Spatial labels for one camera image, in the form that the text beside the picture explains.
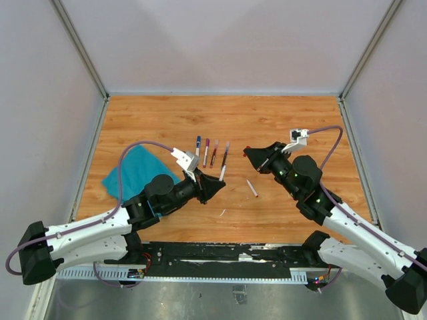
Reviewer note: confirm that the red marker cap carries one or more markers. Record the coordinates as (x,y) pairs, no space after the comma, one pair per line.
(245,151)

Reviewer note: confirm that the blue marker cap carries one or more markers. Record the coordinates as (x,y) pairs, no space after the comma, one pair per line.
(198,140)

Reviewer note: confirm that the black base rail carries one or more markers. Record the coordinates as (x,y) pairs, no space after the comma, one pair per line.
(221,260)

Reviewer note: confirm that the teal cloth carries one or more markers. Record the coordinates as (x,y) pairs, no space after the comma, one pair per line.
(136,168)

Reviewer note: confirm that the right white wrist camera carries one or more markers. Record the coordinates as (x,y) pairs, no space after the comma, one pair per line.
(298,140)

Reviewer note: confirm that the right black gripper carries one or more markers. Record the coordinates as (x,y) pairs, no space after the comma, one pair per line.
(261,157)

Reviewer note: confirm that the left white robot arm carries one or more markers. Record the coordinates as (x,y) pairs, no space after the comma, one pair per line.
(43,251)

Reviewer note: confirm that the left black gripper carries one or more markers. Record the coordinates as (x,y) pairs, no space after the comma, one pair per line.
(209,186)

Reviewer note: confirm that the thin white red-end pen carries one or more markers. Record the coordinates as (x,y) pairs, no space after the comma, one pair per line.
(222,174)

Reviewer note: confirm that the pink transparent gel pen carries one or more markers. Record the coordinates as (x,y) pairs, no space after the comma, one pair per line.
(213,158)

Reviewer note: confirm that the white pen red end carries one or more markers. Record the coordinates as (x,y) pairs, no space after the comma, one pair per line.
(252,188)

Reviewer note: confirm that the blue gel pen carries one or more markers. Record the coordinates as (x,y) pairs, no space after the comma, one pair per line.
(224,157)

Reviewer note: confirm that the white whiteboard marker purple end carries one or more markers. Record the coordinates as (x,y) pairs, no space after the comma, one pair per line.
(205,156)

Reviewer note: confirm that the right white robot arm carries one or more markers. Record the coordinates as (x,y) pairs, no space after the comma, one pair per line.
(395,267)

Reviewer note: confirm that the white blue deli marker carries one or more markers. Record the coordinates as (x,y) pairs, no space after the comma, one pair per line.
(197,152)

